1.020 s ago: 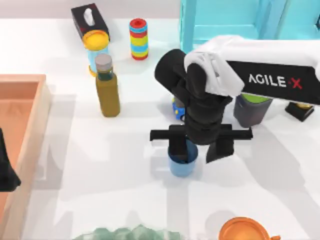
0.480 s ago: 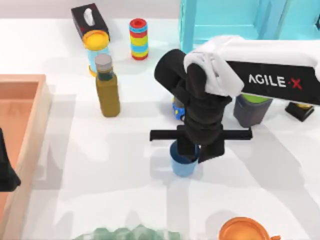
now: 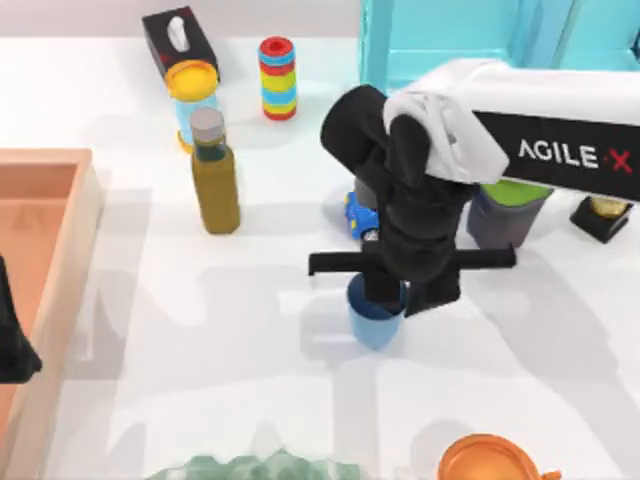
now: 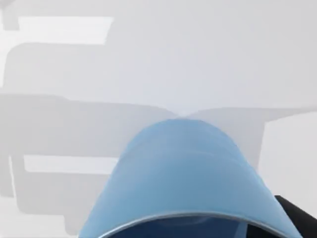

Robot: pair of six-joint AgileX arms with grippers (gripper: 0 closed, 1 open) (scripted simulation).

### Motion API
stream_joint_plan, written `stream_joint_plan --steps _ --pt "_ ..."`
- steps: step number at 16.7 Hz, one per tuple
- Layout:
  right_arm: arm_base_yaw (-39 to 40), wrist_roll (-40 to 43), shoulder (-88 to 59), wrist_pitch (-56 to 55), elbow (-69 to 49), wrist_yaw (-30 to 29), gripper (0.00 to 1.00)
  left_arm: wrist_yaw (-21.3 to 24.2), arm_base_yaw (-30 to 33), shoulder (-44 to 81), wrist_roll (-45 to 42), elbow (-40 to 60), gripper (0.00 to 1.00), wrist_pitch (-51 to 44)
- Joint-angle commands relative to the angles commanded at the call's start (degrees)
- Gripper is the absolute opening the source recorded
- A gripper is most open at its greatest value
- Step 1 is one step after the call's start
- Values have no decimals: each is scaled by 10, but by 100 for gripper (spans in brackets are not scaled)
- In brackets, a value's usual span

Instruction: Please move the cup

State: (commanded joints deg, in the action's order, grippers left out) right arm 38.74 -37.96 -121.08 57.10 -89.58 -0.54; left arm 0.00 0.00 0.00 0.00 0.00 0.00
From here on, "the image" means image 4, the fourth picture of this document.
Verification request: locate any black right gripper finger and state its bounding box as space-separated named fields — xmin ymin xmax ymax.
xmin=247 ymin=195 xmax=317 ymax=238

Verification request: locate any light blue cup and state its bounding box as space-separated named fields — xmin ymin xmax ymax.
xmin=78 ymin=118 xmax=301 ymax=238

